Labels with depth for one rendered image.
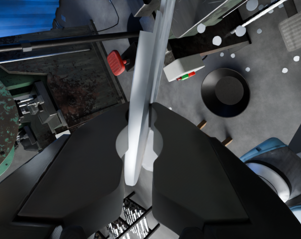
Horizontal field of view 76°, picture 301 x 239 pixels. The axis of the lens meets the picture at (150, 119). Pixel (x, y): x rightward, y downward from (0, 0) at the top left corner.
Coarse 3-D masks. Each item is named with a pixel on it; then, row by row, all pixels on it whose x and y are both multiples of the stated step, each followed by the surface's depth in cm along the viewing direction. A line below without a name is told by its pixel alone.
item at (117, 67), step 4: (112, 52) 58; (116, 52) 58; (108, 56) 61; (112, 56) 59; (116, 56) 58; (120, 56) 59; (108, 60) 61; (112, 60) 60; (116, 60) 58; (120, 60) 58; (124, 60) 62; (112, 64) 61; (116, 64) 59; (120, 64) 58; (112, 68) 62; (116, 68) 60; (120, 68) 59; (124, 68) 59; (116, 72) 61; (120, 72) 60
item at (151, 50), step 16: (160, 16) 8; (144, 32) 8; (144, 48) 8; (160, 48) 13; (144, 64) 9; (160, 64) 28; (144, 80) 9; (144, 96) 9; (128, 112) 10; (144, 112) 10; (128, 128) 10; (144, 128) 13; (128, 144) 11; (144, 144) 19; (128, 160) 12; (128, 176) 14
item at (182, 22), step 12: (180, 0) 35; (192, 0) 34; (204, 0) 32; (216, 0) 31; (228, 0) 30; (180, 12) 36; (192, 12) 34; (204, 12) 33; (180, 24) 37; (192, 24) 35; (180, 36) 38
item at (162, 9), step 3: (162, 0) 9; (165, 0) 9; (162, 3) 9; (165, 3) 9; (162, 6) 9; (165, 6) 9; (162, 9) 9; (165, 9) 10; (162, 12) 9; (165, 12) 10; (162, 18) 9; (162, 21) 9; (162, 24) 10; (162, 27) 10
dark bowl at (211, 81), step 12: (216, 72) 112; (228, 72) 108; (204, 84) 120; (216, 84) 120; (228, 84) 115; (240, 84) 110; (204, 96) 123; (216, 96) 123; (228, 96) 117; (240, 96) 112; (216, 108) 122; (228, 108) 118; (240, 108) 111
